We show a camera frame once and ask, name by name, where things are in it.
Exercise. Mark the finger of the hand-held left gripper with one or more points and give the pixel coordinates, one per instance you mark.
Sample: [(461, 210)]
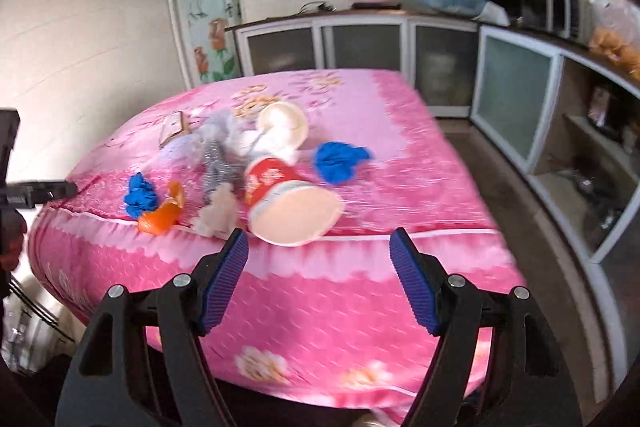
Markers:
[(45, 192)]

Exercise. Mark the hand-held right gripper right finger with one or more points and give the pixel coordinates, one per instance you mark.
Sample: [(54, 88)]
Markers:
[(415, 287)]

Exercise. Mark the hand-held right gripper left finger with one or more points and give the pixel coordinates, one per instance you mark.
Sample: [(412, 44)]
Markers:
[(225, 282)]

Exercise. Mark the small blue glove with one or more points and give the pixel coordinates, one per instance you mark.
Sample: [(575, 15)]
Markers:
[(140, 197)]

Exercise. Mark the red paper cup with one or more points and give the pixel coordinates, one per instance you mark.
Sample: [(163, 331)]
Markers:
[(267, 179)]

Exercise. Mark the silver mesh scrubber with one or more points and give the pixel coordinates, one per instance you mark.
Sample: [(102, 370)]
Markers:
[(217, 164)]

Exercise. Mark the small cardboard piece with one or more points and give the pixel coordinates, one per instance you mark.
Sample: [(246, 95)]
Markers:
[(172, 127)]

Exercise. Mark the large blue glove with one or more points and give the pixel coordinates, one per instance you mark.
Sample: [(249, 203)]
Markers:
[(337, 162)]

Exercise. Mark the translucent white plastic bag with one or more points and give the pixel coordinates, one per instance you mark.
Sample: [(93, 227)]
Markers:
[(200, 137)]

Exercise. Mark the person's left hand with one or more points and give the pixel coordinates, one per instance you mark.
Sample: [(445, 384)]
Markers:
[(11, 239)]

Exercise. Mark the pink floral blanket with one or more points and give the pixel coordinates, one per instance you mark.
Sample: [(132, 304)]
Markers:
[(350, 297)]

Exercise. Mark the beige crumpled cloth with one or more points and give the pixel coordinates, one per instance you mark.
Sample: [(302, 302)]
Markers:
[(217, 212)]

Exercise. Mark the white side cabinet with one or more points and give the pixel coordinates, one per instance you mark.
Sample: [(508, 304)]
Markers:
[(520, 97)]

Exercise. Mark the white cabinet with glass doors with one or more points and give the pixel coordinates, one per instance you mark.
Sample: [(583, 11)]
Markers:
[(360, 42)]

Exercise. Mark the black cooktop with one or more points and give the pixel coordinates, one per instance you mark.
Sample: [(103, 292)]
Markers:
[(375, 6)]

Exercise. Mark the microwave oven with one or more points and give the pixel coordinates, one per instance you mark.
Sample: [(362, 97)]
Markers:
[(560, 12)]

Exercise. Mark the plastic bag of orange food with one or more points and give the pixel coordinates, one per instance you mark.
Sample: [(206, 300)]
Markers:
[(617, 42)]

